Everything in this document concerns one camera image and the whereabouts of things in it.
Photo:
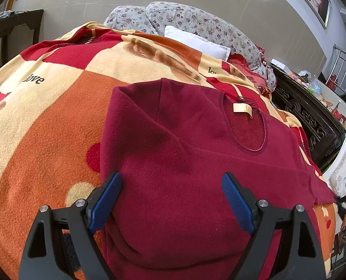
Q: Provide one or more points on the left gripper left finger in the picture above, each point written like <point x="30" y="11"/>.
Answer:
<point x="59" y="235"/>

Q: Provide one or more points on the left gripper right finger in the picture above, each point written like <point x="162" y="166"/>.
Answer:
<point x="299" y="254"/>

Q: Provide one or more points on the maroon knit shirt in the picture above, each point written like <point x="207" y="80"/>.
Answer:
<point x="172" y="142"/>

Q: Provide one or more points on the orange red patterned blanket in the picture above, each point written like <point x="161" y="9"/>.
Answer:
<point x="54" y="99"/>

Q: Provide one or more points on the dark carved wooden headboard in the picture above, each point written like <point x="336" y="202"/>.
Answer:
<point x="325" y="135"/>

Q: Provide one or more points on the red pillow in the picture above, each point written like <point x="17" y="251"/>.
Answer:
<point x="241" y="64"/>

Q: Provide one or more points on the dark wooden footboard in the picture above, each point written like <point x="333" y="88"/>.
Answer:
<point x="32" y="19"/>

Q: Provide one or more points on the white pillow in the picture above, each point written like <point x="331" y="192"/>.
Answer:
<point x="196" y="42"/>

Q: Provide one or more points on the floral grey quilt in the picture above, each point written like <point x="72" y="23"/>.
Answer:
<point x="153" y="19"/>

